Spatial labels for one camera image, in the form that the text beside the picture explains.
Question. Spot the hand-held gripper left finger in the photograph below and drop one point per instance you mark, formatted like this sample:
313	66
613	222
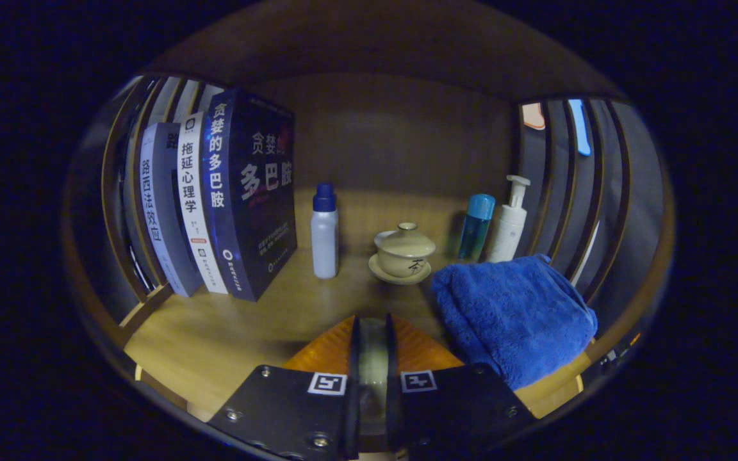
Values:
351	397

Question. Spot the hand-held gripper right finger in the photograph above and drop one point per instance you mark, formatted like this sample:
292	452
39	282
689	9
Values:
393	397

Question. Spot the wooden countertop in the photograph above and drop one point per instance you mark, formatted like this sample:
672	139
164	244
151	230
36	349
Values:
266	320

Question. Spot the wooden cabinet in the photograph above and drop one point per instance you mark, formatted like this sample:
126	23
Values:
394	141

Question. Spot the blue folded towel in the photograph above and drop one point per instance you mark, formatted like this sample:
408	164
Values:
510	314

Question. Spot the beige lidded tea cup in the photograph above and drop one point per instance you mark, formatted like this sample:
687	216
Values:
402	253

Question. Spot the white bottle blue cap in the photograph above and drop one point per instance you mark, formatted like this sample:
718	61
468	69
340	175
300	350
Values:
324	243

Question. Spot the teal bottle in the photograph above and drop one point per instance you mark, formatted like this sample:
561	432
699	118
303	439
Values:
475	230

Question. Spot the white pump bottle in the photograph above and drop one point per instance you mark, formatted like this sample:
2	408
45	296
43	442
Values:
507	230

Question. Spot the dark blue book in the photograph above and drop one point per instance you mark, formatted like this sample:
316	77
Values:
260	192

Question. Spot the white book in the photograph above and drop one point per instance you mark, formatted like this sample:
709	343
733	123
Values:
193	192

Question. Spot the light blue book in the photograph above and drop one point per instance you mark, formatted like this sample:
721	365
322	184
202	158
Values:
157	211

